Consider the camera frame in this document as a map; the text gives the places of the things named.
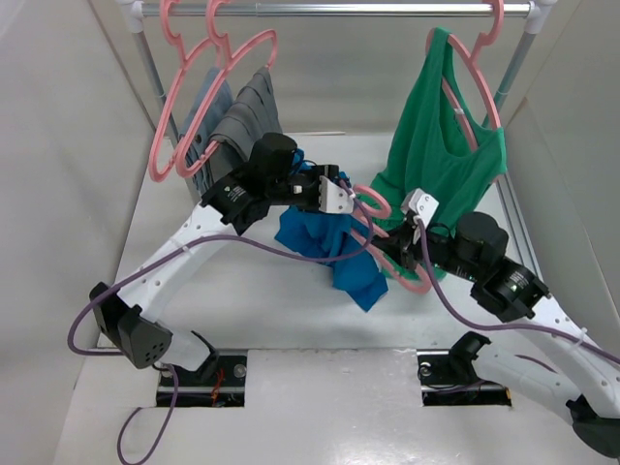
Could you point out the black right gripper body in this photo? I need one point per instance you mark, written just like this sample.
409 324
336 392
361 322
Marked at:
441 247

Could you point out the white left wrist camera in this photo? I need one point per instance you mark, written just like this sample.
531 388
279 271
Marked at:
334 199

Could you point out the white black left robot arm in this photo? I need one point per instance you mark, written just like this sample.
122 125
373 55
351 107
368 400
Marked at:
129 313

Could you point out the pink hanger with grey clothes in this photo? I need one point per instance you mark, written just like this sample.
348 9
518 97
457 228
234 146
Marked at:
227 60

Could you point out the light blue garment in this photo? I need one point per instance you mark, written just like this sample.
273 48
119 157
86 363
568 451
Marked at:
223 100

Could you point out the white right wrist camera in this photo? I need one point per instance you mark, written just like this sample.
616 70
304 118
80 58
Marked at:
420 204

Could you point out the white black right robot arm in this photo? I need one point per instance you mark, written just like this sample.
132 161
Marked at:
583 387

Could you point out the blue t shirt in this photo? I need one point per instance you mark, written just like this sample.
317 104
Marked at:
318 235

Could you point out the grey pleated skirt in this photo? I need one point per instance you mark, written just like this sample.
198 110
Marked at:
252 114

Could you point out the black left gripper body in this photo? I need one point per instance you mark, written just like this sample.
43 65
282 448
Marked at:
301 190

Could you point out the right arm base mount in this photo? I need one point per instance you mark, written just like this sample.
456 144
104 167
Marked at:
442 385

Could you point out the green tank top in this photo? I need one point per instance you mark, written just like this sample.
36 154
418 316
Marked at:
438 146

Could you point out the metal clothes rack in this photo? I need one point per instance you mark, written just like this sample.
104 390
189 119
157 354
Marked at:
341 68

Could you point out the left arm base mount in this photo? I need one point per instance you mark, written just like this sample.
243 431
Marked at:
224 388

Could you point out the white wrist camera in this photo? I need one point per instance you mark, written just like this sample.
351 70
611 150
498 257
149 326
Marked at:
334 199
420 204

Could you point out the pink hanger with green shirt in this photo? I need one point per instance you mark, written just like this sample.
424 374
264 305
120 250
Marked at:
470 59

